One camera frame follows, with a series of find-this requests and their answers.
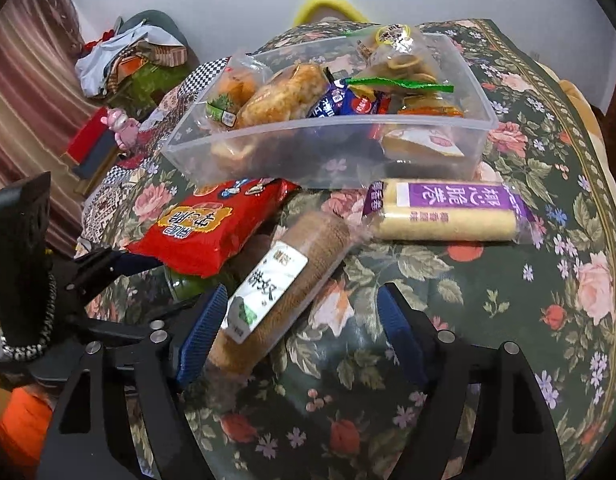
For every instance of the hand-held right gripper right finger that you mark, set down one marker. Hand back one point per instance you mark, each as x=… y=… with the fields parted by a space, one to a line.
x=395 y=325

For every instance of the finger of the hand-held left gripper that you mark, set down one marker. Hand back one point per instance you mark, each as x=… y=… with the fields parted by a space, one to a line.
x=100 y=267
x=113 y=327

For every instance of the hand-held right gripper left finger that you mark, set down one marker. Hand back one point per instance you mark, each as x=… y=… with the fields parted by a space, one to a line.
x=200 y=331

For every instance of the red snack packet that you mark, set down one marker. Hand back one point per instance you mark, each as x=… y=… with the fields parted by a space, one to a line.
x=208 y=230

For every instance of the brown biscuit roll packet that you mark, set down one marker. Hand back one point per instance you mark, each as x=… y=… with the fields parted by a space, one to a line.
x=298 y=270

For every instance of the yellow wafer roll purple label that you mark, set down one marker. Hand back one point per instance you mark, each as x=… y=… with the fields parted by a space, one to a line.
x=447 y=215

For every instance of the cream cracker packet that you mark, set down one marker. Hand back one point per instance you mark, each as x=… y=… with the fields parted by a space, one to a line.
x=417 y=142

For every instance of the clear plastic storage box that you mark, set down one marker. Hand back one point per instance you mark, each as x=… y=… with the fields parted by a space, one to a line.
x=338 y=145

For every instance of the orange bread packet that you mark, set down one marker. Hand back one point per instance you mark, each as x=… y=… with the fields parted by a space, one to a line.
x=230 y=92

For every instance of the blue chip packet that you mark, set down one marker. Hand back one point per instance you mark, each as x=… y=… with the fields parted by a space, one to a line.
x=338 y=102

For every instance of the round cookie clear bag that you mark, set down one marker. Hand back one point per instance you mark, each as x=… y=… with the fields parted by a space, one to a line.
x=395 y=47

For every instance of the dark green snack packet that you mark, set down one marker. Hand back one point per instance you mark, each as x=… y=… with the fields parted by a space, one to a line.
x=188 y=285

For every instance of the patchwork quilt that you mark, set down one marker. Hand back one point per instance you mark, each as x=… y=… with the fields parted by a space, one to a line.
x=108 y=200

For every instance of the red box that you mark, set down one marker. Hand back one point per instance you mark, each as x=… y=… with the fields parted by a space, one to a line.
x=88 y=137

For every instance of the orange cloth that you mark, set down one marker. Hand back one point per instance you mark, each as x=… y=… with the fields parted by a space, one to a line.
x=20 y=425

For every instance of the pink plush toy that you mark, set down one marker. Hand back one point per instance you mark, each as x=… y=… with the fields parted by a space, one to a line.
x=120 y=127

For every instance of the striped brown curtain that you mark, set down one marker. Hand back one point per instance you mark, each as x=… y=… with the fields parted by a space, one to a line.
x=28 y=70

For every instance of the green cloth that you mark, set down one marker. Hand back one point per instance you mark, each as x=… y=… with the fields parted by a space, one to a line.
x=148 y=82

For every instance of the pile of clothes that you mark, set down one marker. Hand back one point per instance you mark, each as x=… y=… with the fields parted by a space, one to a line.
x=123 y=57

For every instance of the red cloth item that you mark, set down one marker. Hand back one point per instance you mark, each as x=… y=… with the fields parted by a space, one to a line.
x=100 y=40

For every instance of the grey green chair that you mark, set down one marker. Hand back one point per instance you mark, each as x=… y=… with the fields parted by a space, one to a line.
x=153 y=20

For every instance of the yellow blanket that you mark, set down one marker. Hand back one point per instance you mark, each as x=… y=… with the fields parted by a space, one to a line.
x=580 y=100

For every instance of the yellow curved chair back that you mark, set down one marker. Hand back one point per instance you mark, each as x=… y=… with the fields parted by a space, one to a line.
x=328 y=2

